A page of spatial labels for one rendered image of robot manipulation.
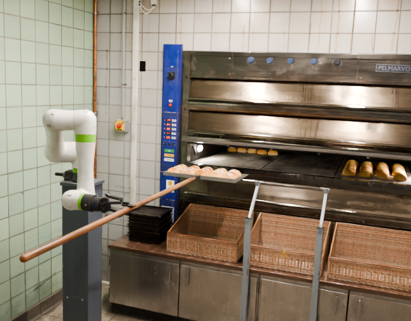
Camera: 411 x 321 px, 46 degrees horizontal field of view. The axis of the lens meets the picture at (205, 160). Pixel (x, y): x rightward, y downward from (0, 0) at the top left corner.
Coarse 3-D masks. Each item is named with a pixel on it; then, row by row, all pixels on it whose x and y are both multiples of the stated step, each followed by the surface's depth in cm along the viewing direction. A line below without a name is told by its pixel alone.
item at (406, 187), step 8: (200, 168) 397; (216, 168) 393; (224, 168) 390; (232, 168) 388; (240, 168) 388; (272, 176) 378; (280, 176) 375; (288, 176) 373; (296, 176) 371; (304, 176) 369; (312, 176) 367; (320, 176) 366; (328, 176) 367; (344, 184) 360; (352, 184) 358; (360, 184) 356; (368, 184) 354; (376, 184) 352; (384, 184) 350; (392, 184) 348; (400, 184) 348
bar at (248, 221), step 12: (240, 180) 347; (252, 180) 345; (324, 192) 327; (252, 204) 334; (324, 204) 322; (312, 288) 317; (240, 300) 336; (312, 300) 318; (240, 312) 337; (312, 312) 319
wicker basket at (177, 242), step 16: (192, 208) 400; (208, 208) 396; (224, 208) 391; (176, 224) 375; (208, 224) 394; (240, 224) 385; (176, 240) 358; (192, 240) 354; (208, 240) 349; (224, 240) 388; (240, 240) 353; (208, 256) 351; (224, 256) 347; (240, 256) 356
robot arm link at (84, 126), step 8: (80, 112) 263; (88, 112) 264; (80, 120) 261; (88, 120) 262; (96, 120) 268; (80, 128) 262; (88, 128) 263; (96, 128) 268; (80, 136) 262; (88, 136) 263
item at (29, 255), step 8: (176, 184) 304; (184, 184) 311; (160, 192) 280; (168, 192) 288; (144, 200) 260; (152, 200) 268; (128, 208) 243; (136, 208) 251; (112, 216) 228; (120, 216) 236; (88, 224) 212; (96, 224) 215; (72, 232) 200; (80, 232) 204; (56, 240) 190; (64, 240) 193; (40, 248) 180; (48, 248) 184; (24, 256) 172; (32, 256) 176
